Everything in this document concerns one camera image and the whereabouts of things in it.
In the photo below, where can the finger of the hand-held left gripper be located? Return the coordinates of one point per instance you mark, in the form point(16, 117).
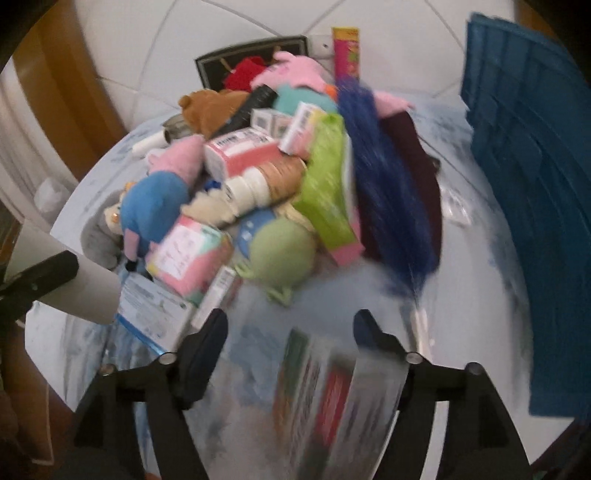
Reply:
point(46, 274)

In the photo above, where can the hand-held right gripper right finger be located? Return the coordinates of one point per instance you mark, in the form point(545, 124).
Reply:
point(369, 330)

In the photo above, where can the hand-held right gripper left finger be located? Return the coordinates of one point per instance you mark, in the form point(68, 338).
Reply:
point(207, 344)

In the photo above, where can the cardboard paper tube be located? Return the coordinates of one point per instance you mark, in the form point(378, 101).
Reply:
point(83, 286)

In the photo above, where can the shiny box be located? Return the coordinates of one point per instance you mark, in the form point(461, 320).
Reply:
point(337, 406)

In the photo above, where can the blue plastic storage crate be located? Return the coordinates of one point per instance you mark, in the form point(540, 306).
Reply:
point(531, 184)

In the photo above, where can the thin silver box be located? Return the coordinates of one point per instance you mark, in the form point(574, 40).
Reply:
point(217, 290)

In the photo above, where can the blue white flat box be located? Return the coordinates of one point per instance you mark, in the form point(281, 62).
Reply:
point(152, 309)

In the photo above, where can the pink white tissue pack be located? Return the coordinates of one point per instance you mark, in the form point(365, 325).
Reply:
point(189, 258)

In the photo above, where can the small cream cat plush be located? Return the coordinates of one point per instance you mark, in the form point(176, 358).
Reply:
point(114, 214)

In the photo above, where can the floral blue bedsheet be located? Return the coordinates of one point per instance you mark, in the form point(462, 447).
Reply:
point(471, 300)

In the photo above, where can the green round plush toy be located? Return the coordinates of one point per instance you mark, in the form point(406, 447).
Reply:
point(281, 251)

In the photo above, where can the pig plush with blue body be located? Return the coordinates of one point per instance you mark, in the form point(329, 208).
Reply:
point(157, 203)

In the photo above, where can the beige plush toy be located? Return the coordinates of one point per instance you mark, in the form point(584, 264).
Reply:
point(210, 207)

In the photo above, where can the blue feather duster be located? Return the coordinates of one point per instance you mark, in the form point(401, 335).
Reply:
point(383, 184)

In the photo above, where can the small white sachet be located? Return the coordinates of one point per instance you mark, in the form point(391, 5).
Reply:
point(456, 207)

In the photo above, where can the green plastic packet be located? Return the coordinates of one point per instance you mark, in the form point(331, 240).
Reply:
point(325, 184)

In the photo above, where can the white plastic bottle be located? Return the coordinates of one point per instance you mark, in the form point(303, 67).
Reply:
point(244, 191)

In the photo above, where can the small white paper roll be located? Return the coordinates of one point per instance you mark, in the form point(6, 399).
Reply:
point(148, 145)

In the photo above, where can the dark maroon cloth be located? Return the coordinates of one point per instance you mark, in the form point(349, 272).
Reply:
point(420, 161)

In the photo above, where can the pink white medicine box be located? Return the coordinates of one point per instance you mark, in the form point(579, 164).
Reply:
point(240, 152)

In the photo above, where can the small barcode box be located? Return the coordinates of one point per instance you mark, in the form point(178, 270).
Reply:
point(302, 124)
point(270, 122)

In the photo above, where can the brown plush toy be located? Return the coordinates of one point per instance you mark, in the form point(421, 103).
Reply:
point(207, 108)

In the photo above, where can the pink pig plush toy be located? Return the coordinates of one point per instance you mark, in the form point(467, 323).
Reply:
point(295, 74)

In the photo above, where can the black printed box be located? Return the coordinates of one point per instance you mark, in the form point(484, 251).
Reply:
point(217, 64)

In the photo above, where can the red plush toy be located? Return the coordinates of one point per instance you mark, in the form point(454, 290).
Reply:
point(244, 74)

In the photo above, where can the pink yellow chips can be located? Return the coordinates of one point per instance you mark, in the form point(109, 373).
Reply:
point(346, 53)

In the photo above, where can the wooden headboard post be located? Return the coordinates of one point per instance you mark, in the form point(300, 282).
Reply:
point(60, 106)

